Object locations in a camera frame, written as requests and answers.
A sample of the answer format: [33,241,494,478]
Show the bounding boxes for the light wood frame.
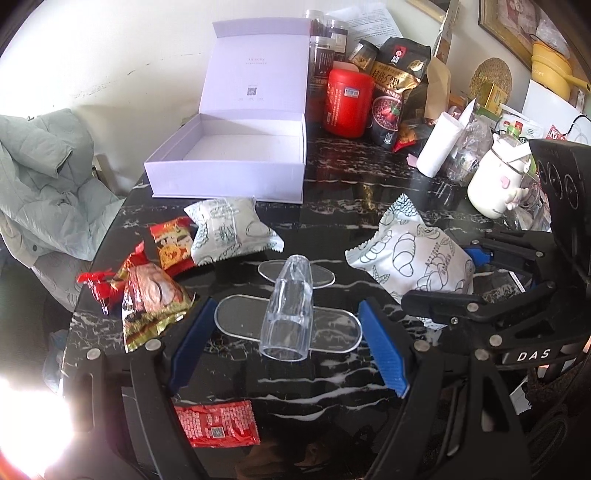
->
[406,0,455,24]

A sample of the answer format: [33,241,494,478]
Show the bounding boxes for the clear plastic bag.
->
[443,115,495,185]

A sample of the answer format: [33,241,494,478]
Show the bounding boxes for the white paper sheet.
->
[344,2,402,42]

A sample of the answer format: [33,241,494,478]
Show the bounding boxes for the leaf pattern cushioned chair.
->
[32,154,121,303]

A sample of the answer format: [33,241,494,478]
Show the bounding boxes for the red cartoon snack packet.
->
[76,270,127,315]
[150,217,197,271]

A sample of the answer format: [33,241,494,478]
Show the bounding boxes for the white pig mug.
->
[467,134,536,219]

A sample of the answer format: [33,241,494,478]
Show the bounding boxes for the clear plastic toy airplane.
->
[215,254,363,361]

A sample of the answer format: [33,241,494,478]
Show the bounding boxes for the lavender gift box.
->
[144,18,310,204]

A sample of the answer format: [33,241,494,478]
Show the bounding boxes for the brown paper bag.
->
[425,58,455,125]

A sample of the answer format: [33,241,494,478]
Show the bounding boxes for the white paper roll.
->
[417,112,464,177]

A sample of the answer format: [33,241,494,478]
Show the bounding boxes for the green white packet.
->
[501,117,546,139]

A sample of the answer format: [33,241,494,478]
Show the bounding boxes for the yellow pot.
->
[531,41,589,100]

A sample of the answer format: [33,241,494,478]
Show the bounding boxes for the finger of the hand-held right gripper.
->
[464,231,555,278]
[401,281,591,352]

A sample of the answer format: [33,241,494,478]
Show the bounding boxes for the gilded picture frame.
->
[478,0,555,70]

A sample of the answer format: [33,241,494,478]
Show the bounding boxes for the round woven mat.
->
[470,58,513,100]

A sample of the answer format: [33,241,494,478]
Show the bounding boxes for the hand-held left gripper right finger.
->
[358,298,532,480]

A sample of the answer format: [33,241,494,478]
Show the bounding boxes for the yellow green box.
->
[478,83,509,116]

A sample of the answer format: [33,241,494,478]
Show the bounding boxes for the black cereal bag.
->
[369,39,432,148]

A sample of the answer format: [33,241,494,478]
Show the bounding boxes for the brown clear snack bag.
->
[115,242,199,354]

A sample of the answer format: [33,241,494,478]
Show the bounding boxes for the pale green puffer jacket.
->
[0,108,125,261]

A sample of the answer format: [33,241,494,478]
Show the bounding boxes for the red canister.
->
[323,65,375,138]

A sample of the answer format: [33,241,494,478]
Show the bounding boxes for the red sauce sachet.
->
[174,401,259,448]

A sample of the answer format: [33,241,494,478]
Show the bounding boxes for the small black can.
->
[348,39,384,75]

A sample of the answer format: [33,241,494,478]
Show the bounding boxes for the white appliance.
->
[522,78,591,137]

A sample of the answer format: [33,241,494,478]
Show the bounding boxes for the white printed bread packet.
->
[345,194,476,305]
[184,196,283,266]

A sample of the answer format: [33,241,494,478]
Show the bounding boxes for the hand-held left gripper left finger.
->
[69,298,218,480]

